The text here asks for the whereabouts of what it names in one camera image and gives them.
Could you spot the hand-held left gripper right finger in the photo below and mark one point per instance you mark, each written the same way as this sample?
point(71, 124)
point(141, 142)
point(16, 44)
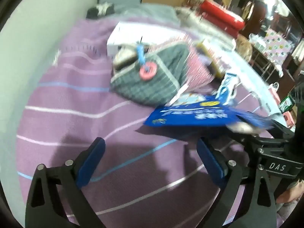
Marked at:
point(211, 163)

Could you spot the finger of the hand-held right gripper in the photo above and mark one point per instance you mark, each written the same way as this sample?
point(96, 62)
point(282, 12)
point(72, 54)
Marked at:
point(282, 128)

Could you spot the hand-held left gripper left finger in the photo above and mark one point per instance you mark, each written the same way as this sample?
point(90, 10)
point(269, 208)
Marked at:
point(91, 163)

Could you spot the blue packet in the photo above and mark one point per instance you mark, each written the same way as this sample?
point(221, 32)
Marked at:
point(190, 117)

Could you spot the small cartoon print packet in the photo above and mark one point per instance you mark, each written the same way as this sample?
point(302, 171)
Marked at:
point(228, 87)

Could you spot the pink glitter cloth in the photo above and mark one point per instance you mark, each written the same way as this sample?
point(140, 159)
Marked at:
point(197, 68)

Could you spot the grey plaid pouch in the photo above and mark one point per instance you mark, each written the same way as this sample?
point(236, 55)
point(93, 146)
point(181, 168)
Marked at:
point(152, 87)

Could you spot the beige plaid pouch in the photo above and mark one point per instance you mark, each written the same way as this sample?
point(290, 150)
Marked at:
point(124, 58)

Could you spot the white cardboard box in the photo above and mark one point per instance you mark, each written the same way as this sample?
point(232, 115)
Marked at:
point(142, 32)

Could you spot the person's right hand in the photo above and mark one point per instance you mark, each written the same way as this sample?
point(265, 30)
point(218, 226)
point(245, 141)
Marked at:
point(289, 194)

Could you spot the green box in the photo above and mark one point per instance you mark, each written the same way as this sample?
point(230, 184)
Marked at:
point(286, 103)

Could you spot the light blue bed sheet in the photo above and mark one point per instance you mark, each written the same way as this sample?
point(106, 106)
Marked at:
point(251, 76)

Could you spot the purple striped blanket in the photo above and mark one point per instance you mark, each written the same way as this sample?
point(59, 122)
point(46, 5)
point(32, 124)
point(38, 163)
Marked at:
point(71, 99)

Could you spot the table with patterned cloth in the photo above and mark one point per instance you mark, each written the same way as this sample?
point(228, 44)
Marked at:
point(277, 40)

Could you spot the red folded blanket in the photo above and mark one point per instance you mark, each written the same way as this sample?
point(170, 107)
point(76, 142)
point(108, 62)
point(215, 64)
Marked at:
point(220, 16)

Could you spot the beige quilt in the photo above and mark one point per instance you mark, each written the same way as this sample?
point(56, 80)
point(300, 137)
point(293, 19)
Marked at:
point(190, 16)

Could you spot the dark clothes bundle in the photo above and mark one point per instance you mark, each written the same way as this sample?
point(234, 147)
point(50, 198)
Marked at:
point(99, 10)

